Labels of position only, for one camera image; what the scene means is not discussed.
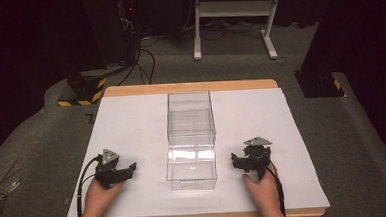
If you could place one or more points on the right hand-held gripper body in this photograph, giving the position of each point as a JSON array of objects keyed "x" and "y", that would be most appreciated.
[{"x": 257, "y": 155}]

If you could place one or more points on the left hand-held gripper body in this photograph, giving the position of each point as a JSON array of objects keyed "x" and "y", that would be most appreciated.
[{"x": 109, "y": 173}]

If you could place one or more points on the person's left hand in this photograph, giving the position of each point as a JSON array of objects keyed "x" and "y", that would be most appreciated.
[{"x": 100, "y": 196}]

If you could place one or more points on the person's right hand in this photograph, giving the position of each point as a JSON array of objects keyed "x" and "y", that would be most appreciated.
[{"x": 264, "y": 193}]

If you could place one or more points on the white table sheet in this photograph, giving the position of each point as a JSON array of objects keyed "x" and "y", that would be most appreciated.
[{"x": 135, "y": 131}]

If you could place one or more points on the clear plastic drawer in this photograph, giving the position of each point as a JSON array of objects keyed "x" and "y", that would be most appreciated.
[{"x": 190, "y": 168}]

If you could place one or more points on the clear plastic drawer housing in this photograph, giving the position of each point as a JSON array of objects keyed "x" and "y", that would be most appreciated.
[{"x": 190, "y": 118}]

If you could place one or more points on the black yellow striped stand base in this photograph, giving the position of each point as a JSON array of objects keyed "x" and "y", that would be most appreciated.
[{"x": 86, "y": 90}]

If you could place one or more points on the black stand base yellow mark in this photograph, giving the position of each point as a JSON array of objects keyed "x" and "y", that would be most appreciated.
[{"x": 318, "y": 83}]

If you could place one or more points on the brown thin sticks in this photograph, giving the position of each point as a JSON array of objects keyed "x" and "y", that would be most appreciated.
[{"x": 1, "y": 177}]

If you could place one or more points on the dark equipment tower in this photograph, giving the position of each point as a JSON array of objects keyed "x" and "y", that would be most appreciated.
[{"x": 126, "y": 25}]

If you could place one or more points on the white metal stand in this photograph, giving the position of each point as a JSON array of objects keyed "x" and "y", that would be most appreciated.
[{"x": 236, "y": 8}]

